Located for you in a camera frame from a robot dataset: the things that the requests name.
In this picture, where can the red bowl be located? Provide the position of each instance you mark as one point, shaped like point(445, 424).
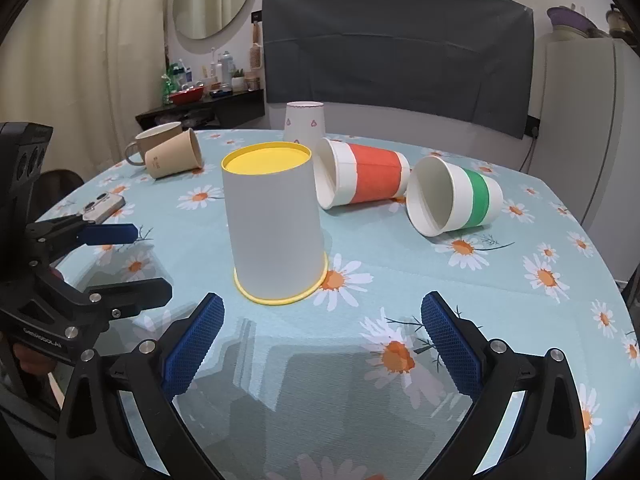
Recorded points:
point(186, 95)

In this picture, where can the white spray bottle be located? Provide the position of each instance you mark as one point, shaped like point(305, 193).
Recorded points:
point(226, 67)

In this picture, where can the white cup with yellow rim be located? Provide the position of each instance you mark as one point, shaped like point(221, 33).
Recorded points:
point(272, 225)

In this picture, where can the blue bowl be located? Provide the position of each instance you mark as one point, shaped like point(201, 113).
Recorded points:
point(220, 93)

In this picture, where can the dark chair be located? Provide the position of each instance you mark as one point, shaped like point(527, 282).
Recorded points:
point(60, 182)

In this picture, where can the cream curtain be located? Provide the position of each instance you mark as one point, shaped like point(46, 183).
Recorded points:
point(85, 60)

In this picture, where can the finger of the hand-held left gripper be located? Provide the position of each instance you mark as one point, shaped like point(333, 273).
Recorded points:
point(112, 234)
point(135, 295)

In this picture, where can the white refrigerator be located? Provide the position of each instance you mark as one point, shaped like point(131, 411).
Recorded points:
point(590, 135)

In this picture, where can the red band paper cup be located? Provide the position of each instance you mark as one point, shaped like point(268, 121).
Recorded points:
point(375, 175)

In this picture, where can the dark wooden shelf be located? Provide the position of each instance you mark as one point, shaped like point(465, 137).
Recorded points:
point(235, 107)

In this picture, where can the white smartphone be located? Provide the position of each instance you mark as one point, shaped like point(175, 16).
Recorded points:
point(104, 206)

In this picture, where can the white cup with pink print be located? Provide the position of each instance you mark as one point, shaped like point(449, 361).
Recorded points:
point(304, 122)

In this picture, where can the dark grey cloth cover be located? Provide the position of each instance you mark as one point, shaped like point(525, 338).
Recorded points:
point(395, 50)

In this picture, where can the green plastic bottle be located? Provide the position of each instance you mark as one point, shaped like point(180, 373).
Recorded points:
point(172, 85)

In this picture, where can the beige ceramic mug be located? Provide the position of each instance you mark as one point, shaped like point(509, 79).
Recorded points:
point(147, 139)

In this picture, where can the small potted plant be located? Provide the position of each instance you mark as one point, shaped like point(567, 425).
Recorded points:
point(238, 80)

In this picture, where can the green band paper cup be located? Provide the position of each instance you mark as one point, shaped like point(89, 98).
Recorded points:
point(470, 197)

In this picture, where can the wooden hairbrush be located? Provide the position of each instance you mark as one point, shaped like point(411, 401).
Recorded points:
point(256, 50)

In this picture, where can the brown paper cup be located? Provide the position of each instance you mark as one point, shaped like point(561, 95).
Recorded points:
point(172, 157)

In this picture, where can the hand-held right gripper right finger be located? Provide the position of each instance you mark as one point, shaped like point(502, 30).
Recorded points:
point(450, 345)

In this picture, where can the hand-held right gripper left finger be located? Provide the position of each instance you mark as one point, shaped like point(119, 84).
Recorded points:
point(195, 345)

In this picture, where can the purple basin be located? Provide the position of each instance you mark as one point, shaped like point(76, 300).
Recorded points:
point(570, 17)

